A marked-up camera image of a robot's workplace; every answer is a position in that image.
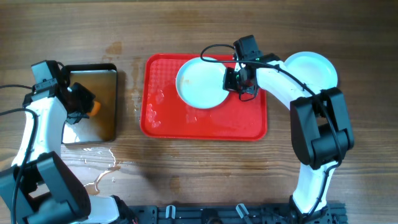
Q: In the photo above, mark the green orange sponge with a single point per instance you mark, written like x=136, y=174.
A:
x=96, y=107

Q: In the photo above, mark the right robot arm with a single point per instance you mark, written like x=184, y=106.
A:
x=321, y=132

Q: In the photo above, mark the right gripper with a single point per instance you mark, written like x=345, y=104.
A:
x=229, y=84

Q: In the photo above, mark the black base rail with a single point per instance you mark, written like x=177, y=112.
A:
x=267, y=213

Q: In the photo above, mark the white plate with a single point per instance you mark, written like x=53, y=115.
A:
x=312, y=69
x=199, y=84

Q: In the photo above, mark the red plastic tray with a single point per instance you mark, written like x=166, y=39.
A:
x=165, y=115

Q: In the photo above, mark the black water basin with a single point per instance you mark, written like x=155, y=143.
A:
x=102, y=80

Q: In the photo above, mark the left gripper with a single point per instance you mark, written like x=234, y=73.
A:
x=89, y=97

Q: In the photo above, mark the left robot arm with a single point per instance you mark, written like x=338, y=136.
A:
x=39, y=187

